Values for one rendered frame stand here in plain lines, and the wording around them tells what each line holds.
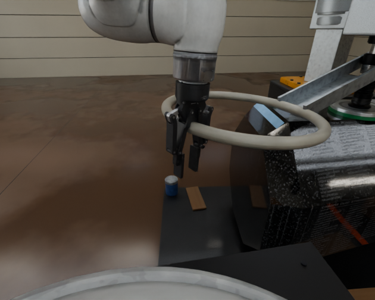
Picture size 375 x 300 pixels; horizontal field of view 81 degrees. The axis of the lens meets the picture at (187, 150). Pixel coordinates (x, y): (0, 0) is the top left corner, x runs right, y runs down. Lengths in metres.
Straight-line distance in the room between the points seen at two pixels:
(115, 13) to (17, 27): 7.22
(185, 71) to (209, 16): 0.10
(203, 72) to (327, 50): 1.62
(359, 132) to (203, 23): 0.84
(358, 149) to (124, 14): 0.94
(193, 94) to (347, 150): 0.74
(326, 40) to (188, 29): 1.65
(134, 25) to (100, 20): 0.07
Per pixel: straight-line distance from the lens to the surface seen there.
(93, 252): 1.52
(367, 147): 1.12
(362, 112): 1.15
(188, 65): 0.45
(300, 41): 8.15
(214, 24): 0.45
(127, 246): 1.49
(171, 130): 0.48
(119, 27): 0.50
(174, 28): 0.45
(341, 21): 1.96
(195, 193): 1.74
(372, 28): 1.11
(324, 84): 1.06
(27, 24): 7.56
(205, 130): 0.49
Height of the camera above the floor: 1.14
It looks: 28 degrees down
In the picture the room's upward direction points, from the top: straight up
